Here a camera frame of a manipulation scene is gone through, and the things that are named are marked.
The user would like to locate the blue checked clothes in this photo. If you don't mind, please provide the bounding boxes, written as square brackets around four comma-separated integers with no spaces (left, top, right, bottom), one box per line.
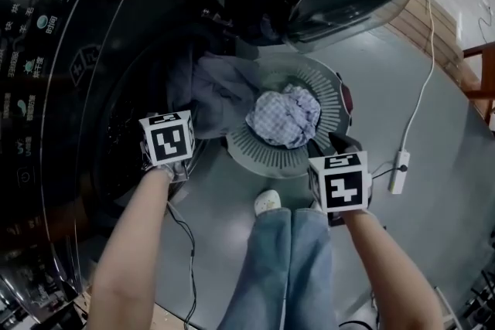
[245,84,323,151]

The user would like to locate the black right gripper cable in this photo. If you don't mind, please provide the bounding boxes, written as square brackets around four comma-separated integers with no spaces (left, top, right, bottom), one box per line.
[370,162,401,179]

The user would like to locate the person's left white shoe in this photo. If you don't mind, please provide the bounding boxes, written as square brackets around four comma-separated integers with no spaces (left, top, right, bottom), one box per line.
[253,188,282,217]

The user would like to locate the wooden floor platform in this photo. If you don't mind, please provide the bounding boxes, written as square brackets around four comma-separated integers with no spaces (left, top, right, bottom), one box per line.
[385,0,465,90]

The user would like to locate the white slotted laundry basket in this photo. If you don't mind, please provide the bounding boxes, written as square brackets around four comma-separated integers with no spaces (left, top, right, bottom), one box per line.
[224,51,356,179]

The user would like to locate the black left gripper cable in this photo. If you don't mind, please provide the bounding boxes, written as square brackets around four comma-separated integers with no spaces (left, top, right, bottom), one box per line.
[166,201,199,330]

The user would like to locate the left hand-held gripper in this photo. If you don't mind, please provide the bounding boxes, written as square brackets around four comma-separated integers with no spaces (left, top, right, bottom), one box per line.
[137,109,197,183]

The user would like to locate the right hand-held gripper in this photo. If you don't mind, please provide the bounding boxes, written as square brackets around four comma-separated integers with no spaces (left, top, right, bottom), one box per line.
[307,133,375,227]

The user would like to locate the white power cable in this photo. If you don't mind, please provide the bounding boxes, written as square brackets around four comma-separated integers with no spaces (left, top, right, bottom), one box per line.
[401,0,437,152]

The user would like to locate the brown cardboard box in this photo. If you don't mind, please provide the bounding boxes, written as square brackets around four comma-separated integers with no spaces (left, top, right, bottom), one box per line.
[71,280,104,330]

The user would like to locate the white power strip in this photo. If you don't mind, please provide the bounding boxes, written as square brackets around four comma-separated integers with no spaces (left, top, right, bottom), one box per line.
[387,149,411,196]

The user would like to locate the person's left forearm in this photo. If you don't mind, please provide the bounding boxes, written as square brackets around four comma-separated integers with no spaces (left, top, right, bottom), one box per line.
[87,165,176,330]

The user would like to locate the grey garment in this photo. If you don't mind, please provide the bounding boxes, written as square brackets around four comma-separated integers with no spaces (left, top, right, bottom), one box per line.
[165,42,265,137]

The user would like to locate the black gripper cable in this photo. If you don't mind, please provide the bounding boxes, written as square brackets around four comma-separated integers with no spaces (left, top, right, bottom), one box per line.
[370,162,401,179]
[166,201,199,330]

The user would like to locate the black washing machine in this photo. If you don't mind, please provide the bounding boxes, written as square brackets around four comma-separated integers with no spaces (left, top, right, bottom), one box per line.
[0,0,243,326]

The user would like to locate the person's right forearm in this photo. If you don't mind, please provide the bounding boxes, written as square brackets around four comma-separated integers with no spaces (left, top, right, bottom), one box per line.
[342,209,446,330]

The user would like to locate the black metal rack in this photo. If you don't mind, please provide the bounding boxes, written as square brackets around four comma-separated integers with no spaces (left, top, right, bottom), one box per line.
[432,266,495,330]

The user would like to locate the person's blue jeans legs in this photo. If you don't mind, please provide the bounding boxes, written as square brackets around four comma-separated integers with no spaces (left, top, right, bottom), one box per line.
[217,206,334,330]

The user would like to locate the brown counter with white top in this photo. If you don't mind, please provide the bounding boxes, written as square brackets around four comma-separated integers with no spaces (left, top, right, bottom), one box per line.
[461,43,495,117]

